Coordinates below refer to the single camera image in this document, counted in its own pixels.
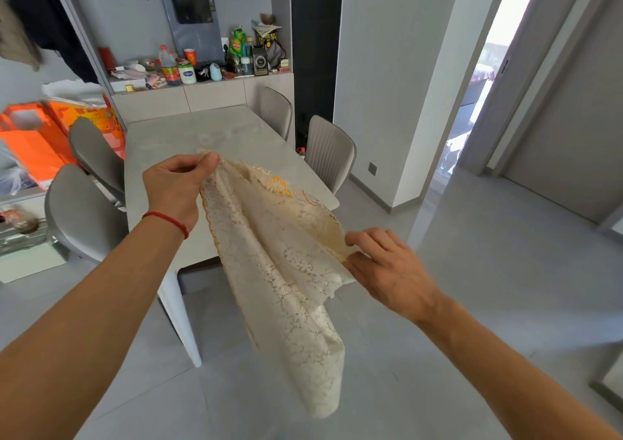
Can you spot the person's left hand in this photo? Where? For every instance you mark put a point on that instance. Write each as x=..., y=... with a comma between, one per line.
x=168, y=191

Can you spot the person's right hand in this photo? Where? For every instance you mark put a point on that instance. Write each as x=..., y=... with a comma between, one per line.
x=394, y=279

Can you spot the person's right thumb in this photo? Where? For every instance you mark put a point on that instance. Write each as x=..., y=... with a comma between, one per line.
x=357, y=265

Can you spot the person's right middle finger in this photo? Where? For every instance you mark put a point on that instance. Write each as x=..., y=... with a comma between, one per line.
x=389, y=238

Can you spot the person's left thumb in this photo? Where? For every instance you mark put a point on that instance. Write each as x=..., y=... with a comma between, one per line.
x=207, y=163

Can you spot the cream lace tablecloth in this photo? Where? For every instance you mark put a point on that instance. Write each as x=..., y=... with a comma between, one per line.
x=282, y=269

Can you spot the person's left forearm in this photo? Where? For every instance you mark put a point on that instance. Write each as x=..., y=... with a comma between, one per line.
x=78, y=337

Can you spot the person's right forearm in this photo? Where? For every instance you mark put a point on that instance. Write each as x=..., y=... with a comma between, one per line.
x=511, y=376

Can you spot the grey dining table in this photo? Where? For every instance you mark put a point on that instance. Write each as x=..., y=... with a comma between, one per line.
x=194, y=138

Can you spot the grey sideboard cabinet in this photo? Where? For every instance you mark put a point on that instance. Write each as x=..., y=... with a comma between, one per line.
x=194, y=95

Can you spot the grey upholstered dining chair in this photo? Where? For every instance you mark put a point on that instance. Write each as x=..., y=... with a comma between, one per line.
x=95, y=150
x=80, y=213
x=275, y=108
x=328, y=150

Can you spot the light blue small container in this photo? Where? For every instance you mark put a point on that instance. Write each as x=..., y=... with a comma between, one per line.
x=215, y=72

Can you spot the white jar green lid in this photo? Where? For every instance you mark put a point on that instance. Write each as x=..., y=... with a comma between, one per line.
x=186, y=73

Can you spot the dark drink bottle red label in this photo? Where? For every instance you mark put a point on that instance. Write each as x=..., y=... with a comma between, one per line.
x=170, y=67

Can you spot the small clear bottle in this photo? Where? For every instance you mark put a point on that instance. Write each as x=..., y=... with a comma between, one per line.
x=246, y=66

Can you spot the red paper cup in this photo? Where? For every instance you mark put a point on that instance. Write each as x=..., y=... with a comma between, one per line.
x=190, y=57

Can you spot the white flat box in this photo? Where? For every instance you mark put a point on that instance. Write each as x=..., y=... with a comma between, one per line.
x=127, y=85

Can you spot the black box appliance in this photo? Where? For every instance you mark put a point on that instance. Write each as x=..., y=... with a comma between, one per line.
x=260, y=61

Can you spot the orange yellow printed bag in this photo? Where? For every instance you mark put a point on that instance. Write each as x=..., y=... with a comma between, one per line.
x=100, y=118

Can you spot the green snack bag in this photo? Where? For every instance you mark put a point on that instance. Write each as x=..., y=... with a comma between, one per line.
x=238, y=43

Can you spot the red box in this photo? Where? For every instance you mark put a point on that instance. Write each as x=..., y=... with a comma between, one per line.
x=107, y=59

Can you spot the white crumpled paper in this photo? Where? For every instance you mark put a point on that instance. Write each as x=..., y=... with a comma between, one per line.
x=73, y=91

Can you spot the plain orange paper bag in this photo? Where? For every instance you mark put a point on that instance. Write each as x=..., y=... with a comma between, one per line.
x=31, y=145

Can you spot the clear plastic bag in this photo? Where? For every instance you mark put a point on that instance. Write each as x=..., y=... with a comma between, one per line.
x=12, y=174

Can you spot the silver metal case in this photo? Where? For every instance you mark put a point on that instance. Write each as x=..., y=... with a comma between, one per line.
x=22, y=237

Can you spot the grey room door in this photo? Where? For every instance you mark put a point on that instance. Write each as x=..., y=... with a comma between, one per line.
x=574, y=128

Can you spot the dark hanging garment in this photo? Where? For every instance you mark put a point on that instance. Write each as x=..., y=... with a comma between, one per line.
x=46, y=11

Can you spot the beige hanging garment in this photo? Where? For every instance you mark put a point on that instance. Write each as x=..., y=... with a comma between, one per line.
x=17, y=40

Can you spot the grey wall socket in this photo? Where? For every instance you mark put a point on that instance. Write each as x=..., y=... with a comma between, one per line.
x=373, y=169

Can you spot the grey wall water dispenser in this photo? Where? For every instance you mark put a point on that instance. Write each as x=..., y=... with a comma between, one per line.
x=193, y=26

